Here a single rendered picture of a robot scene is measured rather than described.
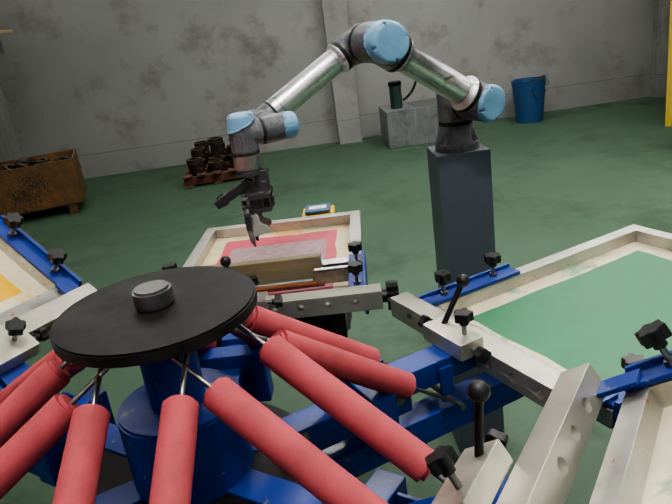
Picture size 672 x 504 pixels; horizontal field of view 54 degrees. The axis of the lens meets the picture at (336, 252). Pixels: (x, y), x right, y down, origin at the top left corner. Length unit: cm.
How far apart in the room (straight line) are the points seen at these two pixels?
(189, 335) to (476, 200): 154
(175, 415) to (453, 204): 157
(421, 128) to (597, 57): 281
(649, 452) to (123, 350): 69
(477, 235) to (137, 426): 155
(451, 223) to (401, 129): 588
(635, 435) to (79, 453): 70
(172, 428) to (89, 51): 846
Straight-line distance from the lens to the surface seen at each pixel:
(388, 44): 191
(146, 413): 111
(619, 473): 88
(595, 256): 199
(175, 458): 87
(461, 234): 233
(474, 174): 228
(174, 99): 904
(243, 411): 90
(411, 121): 815
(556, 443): 90
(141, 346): 92
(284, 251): 225
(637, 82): 1011
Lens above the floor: 171
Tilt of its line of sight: 20 degrees down
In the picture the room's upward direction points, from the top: 8 degrees counter-clockwise
